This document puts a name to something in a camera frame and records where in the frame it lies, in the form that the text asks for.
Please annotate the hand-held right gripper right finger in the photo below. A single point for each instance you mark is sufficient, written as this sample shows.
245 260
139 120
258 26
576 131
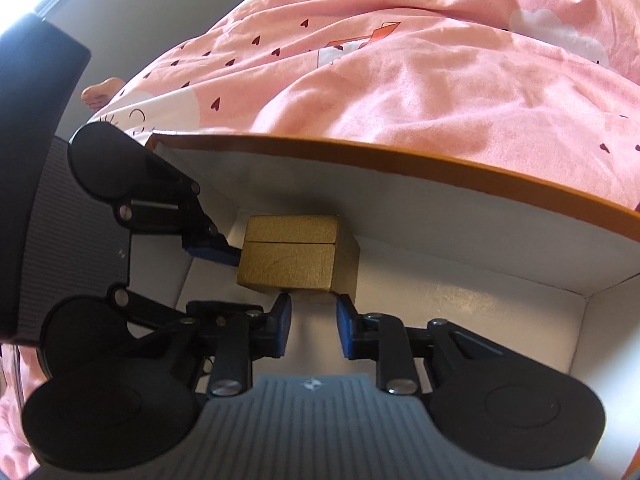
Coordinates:
346 331

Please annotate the person's foot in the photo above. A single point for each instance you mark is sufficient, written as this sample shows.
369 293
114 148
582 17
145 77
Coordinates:
100 94

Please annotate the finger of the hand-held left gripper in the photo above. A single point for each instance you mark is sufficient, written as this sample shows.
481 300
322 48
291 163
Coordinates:
215 252
220 308

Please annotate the gold gift box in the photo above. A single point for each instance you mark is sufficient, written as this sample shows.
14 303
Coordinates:
285 260

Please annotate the pink printed blanket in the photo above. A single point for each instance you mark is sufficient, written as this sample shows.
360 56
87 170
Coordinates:
400 85

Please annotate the orange cardboard box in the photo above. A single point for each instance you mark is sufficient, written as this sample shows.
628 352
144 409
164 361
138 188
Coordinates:
450 240

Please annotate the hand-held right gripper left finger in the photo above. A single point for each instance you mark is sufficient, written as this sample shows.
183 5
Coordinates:
282 325

